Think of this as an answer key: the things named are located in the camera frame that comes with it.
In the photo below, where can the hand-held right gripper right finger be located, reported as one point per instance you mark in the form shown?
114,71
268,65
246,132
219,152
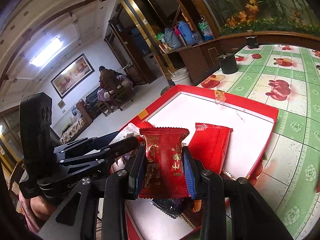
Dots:
189,177

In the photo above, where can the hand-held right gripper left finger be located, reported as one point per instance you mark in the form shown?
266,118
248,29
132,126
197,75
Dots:
137,172

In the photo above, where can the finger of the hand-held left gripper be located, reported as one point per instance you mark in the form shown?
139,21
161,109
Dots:
100,140
115,150

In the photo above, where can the white snack packet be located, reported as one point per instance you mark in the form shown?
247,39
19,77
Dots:
127,132

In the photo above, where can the small red snack packet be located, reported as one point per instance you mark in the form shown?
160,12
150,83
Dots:
162,160

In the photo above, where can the purple snack packet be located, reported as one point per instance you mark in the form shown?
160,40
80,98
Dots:
166,203

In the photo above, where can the brown snack packet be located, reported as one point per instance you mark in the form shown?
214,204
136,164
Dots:
192,215

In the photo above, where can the large red snack packet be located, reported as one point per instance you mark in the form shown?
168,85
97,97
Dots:
212,145

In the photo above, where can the red cardboard box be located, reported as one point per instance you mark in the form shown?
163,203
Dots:
200,110

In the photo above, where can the person's left hand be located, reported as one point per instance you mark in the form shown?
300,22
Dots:
41,210

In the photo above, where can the patterned sofa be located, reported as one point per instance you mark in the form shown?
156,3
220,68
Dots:
75,127

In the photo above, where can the wooden chair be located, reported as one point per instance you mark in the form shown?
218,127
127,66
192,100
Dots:
117,98

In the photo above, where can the ceiling light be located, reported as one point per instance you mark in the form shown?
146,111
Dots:
46,51

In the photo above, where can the white bucket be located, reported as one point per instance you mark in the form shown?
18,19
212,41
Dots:
180,76

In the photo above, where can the black cup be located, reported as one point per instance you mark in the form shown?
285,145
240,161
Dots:
227,63

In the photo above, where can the wooden cabinet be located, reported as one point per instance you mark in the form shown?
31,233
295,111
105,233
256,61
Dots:
150,30

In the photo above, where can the green printed tablecloth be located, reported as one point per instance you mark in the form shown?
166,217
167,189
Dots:
287,105

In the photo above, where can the grey thermos jug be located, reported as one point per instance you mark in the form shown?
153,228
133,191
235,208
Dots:
171,38

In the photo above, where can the blue thermos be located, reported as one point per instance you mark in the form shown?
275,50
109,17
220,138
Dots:
185,31

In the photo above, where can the green label water bottle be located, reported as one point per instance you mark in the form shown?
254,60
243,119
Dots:
206,30

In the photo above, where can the black holder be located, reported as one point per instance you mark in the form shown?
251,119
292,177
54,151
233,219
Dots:
251,41

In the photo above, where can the flower mural panel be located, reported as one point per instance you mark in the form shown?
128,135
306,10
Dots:
250,2

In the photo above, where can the framed wall painting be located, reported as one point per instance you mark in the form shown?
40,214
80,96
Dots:
72,75

